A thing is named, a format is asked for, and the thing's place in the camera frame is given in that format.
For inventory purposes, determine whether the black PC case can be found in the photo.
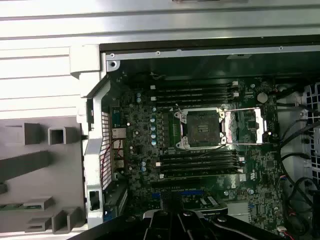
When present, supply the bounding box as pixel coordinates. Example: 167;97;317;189
77;37;320;240

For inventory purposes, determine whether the grey parts rack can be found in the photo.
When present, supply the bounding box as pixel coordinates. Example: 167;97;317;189
0;117;87;236

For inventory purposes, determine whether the round coin battery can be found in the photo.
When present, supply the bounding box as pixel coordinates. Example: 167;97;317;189
256;91;268;104

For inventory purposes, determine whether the silver rear port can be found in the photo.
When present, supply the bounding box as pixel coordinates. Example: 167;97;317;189
111;127;126;141

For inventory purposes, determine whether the green motherboard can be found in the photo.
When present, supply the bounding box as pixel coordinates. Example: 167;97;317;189
109;72;287;238

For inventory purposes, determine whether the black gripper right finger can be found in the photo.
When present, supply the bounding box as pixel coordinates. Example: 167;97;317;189
174;192;285;240

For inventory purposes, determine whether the silver chipset heatsink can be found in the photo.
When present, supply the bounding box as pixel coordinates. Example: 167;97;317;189
226;201;251;224

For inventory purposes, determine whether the CPU socket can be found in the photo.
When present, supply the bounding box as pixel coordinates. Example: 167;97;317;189
173;106;227;152

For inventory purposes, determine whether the black RAM slot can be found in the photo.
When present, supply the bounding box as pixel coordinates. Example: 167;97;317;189
149;83;240;90
157;153;245;161
149;89;240;95
157;171;245;179
149;99;240;106
157;165;245;173
149;94;240;101
156;159;245;167

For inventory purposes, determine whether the blue rear port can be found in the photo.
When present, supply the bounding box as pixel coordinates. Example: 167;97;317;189
111;106;121;127

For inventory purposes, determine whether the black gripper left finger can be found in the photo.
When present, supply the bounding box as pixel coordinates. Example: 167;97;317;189
77;191;181;240

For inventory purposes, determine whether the silver drive cage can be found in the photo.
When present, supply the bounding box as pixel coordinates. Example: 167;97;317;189
298;82;320;176

